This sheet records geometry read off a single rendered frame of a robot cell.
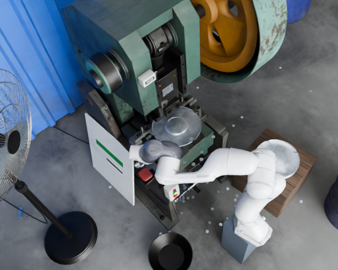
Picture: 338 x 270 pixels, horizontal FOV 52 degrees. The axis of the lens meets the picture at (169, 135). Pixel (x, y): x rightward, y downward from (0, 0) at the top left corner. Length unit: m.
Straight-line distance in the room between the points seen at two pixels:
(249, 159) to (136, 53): 0.63
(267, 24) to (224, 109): 1.60
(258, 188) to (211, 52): 0.90
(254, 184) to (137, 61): 0.70
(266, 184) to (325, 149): 1.60
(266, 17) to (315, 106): 1.77
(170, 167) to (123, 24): 0.64
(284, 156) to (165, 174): 1.16
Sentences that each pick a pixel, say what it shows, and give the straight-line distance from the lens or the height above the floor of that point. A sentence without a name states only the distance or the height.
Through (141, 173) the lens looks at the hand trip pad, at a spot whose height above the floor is 0.76.
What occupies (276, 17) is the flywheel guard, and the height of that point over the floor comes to 1.45.
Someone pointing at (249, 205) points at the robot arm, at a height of 0.86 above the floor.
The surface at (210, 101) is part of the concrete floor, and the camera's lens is 3.16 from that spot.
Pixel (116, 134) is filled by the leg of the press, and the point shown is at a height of 0.62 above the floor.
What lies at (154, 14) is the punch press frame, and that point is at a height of 1.50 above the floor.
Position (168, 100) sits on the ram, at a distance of 1.91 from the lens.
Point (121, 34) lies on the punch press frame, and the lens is 1.51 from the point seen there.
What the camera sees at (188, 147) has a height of 0.78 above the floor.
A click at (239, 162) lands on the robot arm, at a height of 1.22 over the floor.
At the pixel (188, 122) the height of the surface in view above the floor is 0.78.
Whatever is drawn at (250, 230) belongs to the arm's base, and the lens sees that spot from 2.02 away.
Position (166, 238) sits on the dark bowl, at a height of 0.04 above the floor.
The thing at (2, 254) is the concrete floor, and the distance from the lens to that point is 2.90.
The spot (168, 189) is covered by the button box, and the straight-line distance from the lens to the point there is 2.01.
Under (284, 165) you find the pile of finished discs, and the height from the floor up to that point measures 0.38.
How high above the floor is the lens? 2.43
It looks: 55 degrees down
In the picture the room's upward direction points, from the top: 9 degrees counter-clockwise
